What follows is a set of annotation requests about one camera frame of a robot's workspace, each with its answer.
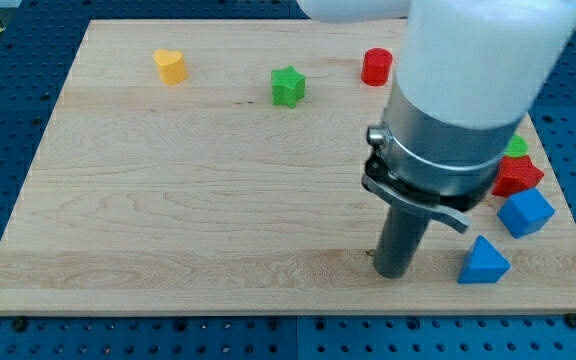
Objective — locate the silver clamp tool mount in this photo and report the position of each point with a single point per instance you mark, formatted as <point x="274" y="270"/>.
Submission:
<point x="429" y="168"/>

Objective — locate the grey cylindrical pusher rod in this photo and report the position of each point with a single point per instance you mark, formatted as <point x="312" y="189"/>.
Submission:
<point x="398" y="242"/>

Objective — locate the blue triangle block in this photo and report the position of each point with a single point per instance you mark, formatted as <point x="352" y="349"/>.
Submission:
<point x="483" y="264"/>

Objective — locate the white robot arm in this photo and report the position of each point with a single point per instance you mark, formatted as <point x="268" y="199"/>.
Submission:
<point x="467" y="73"/>

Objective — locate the blue cube block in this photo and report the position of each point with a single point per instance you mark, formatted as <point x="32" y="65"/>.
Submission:
<point x="525" y="212"/>

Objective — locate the red star block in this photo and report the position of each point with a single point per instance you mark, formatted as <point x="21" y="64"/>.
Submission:
<point x="516" y="174"/>

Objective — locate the green cylinder block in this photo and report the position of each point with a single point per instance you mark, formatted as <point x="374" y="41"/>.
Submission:
<point x="516" y="147"/>

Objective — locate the red cylinder block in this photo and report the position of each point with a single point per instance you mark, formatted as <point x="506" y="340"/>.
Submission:
<point x="376" y="66"/>

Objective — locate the green star block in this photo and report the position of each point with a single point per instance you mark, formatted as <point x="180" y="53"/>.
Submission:
<point x="288" y="86"/>

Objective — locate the wooden board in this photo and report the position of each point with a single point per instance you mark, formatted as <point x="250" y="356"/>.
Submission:
<point x="203" y="198"/>

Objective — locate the yellow heart block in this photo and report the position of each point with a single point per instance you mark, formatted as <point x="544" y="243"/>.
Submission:
<point x="170" y="65"/>

